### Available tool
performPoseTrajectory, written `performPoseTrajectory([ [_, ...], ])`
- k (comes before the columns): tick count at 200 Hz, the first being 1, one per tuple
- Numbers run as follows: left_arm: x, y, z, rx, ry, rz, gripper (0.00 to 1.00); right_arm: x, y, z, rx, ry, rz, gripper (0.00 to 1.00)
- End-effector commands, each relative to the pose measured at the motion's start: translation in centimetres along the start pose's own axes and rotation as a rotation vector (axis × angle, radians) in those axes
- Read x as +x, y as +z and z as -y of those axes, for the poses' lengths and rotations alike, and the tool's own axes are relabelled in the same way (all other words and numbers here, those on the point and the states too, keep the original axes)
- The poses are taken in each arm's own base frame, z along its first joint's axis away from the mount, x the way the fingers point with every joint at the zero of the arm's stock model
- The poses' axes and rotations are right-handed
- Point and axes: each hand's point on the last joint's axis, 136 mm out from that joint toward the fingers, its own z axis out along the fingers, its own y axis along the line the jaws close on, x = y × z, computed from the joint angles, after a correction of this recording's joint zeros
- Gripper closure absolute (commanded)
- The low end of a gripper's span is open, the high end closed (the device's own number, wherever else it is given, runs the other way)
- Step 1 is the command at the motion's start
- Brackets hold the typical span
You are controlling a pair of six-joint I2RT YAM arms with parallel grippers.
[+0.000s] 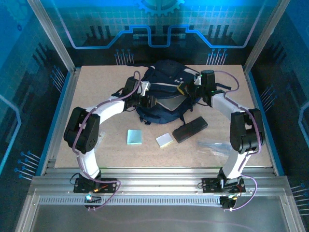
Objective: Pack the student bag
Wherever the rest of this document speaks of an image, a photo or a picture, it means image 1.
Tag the navy blue backpack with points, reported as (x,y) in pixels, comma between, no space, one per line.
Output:
(164,116)

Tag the white sticky note pad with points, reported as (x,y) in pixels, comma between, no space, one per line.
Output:
(164,139)

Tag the black pencil case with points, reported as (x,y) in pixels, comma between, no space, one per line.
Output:
(190,129)

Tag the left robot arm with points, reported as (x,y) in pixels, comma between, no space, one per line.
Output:
(82,130)

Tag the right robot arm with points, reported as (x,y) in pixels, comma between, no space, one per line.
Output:
(243,130)

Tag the clear plastic bag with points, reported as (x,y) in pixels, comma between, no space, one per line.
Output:
(212,148)

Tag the light blue sticky note pad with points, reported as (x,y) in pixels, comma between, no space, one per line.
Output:
(134,137)

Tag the small clear plastic item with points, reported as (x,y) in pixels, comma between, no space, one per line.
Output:
(102,137)

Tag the grey metal panel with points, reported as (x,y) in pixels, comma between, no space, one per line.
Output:
(154,217)

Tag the black controller board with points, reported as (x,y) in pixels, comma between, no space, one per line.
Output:
(228,203)
(93,201)

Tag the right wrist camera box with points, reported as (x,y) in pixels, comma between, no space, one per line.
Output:
(198,79)

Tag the aluminium frame post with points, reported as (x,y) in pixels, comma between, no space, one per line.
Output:
(53,38)
(265,36)

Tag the aluminium frame rail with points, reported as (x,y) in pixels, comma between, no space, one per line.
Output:
(157,181)

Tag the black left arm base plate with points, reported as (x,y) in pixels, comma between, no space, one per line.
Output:
(108,186)

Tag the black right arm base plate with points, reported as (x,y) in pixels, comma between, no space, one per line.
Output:
(210,184)

